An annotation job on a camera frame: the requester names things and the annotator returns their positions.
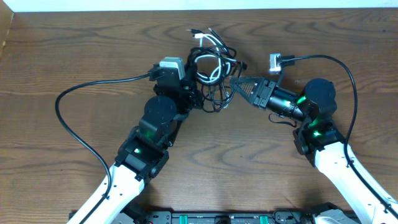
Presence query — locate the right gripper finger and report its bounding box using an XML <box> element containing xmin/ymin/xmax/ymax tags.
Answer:
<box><xmin>233</xmin><ymin>83</ymin><xmax>257</xmax><ymax>105</ymax></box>
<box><xmin>229</xmin><ymin>77</ymin><xmax>264</xmax><ymax>89</ymax></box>

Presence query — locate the black usb cable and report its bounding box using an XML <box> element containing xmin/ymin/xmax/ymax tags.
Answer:
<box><xmin>186</xmin><ymin>27</ymin><xmax>248</xmax><ymax>113</ymax></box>

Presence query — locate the white usb cable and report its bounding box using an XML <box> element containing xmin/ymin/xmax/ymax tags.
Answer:
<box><xmin>193</xmin><ymin>32</ymin><xmax>238</xmax><ymax>85</ymax></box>

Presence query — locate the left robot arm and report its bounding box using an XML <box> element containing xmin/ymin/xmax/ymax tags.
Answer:
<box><xmin>69</xmin><ymin>65</ymin><xmax>201</xmax><ymax>223</ymax></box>

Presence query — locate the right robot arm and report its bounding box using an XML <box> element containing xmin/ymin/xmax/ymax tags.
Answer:
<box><xmin>230</xmin><ymin>77</ymin><xmax>397</xmax><ymax>223</ymax></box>

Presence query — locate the left camera black cable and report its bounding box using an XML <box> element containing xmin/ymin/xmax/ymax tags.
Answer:
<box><xmin>55</xmin><ymin>68</ymin><xmax>162</xmax><ymax>224</ymax></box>

